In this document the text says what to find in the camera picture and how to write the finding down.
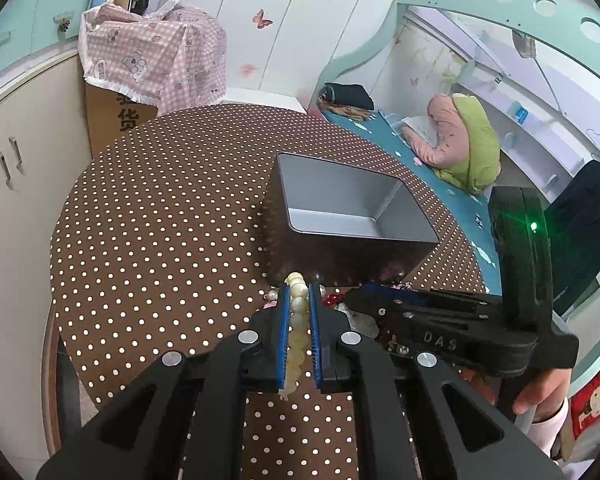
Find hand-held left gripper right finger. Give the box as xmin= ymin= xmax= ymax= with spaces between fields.
xmin=307 ymin=282 xmax=567 ymax=480

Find pink and green plush toy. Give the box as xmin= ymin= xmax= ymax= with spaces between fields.
xmin=401 ymin=92 xmax=502 ymax=194

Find cream cabinet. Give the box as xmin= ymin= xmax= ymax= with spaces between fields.
xmin=0 ymin=42 xmax=97 ymax=461

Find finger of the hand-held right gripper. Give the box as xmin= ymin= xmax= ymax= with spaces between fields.
xmin=361 ymin=283 xmax=506 ymax=317
xmin=344 ymin=289 xmax=538 ymax=378

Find silver metal tin box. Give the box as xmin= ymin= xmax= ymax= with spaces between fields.
xmin=261 ymin=152 xmax=440 ymax=287

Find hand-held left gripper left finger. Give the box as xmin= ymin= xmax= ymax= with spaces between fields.
xmin=35 ymin=282 xmax=293 ymax=480

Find folded tan cloth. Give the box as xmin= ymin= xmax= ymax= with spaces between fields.
xmin=319 ymin=101 xmax=370 ymax=122

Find black hanging garment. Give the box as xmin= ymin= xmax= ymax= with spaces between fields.
xmin=546 ymin=159 xmax=600 ymax=314

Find folded dark clothes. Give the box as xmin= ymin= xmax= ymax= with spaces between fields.
xmin=324 ymin=82 xmax=376 ymax=111

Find white low platform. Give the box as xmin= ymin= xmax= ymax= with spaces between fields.
xmin=225 ymin=87 xmax=307 ymax=114

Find grey hanging pouch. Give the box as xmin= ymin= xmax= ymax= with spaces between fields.
xmin=512 ymin=30 xmax=537 ymax=59

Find brown cardboard box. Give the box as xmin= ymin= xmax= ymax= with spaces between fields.
xmin=84 ymin=81 xmax=160 ymax=159

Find red cartoon cushion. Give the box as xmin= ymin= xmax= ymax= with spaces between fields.
xmin=570 ymin=364 xmax=600 ymax=434

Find cream pearl bead bracelet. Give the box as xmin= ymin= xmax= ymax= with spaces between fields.
xmin=279 ymin=272 xmax=312 ymax=402

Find blue candy print bed sheet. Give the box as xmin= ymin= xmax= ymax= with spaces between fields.
xmin=320 ymin=107 xmax=502 ymax=293

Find teal drawer unit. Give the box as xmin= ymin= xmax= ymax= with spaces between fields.
xmin=0 ymin=0 xmax=94 ymax=80

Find brown polka dot tablecloth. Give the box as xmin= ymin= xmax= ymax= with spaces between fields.
xmin=50 ymin=102 xmax=489 ymax=480

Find white wardrobe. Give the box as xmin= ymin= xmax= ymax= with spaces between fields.
xmin=169 ymin=0 xmax=417 ymax=112

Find person's right hand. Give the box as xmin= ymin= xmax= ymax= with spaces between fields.
xmin=462 ymin=366 xmax=572 ymax=425

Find pink checked cloth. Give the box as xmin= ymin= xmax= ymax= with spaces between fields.
xmin=78 ymin=0 xmax=229 ymax=117

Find white pillow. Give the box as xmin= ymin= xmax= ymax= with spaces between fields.
xmin=401 ymin=115 xmax=440 ymax=142

